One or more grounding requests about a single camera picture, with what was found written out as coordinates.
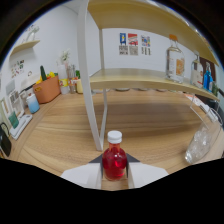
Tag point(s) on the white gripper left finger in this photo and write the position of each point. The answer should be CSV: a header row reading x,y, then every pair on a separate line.
x,y
85,175

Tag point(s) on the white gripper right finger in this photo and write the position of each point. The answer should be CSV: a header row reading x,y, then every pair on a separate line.
x,y
143,175

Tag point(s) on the small red liquid bottle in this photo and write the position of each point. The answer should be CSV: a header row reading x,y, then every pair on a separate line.
x,y
114,163

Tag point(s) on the clear bottle orange cap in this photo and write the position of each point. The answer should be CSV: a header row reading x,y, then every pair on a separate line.
x,y
175,63

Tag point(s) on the clear glass with ice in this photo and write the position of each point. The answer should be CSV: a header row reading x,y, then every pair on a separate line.
x,y
200,143

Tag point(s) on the white kitchen scale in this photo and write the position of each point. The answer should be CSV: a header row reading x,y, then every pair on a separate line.
x,y
21,126

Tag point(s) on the white paper booklet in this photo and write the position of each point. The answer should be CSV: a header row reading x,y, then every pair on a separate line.
x,y
200,104

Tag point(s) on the two-tier wooden shelf rack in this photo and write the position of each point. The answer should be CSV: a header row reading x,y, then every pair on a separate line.
x,y
133,78

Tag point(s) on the green round bottle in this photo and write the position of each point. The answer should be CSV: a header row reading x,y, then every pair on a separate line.
x,y
215,90

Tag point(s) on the blue glass bottle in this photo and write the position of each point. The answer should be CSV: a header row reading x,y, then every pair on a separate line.
x,y
207,80

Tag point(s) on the multicolour wall poster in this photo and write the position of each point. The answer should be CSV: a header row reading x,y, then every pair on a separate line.
x,y
145,45

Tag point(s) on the blue wall poster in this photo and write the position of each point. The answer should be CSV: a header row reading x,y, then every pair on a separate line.
x,y
123,43

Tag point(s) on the wooden wall shelf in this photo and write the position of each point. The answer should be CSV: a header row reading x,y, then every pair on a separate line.
x,y
25,46

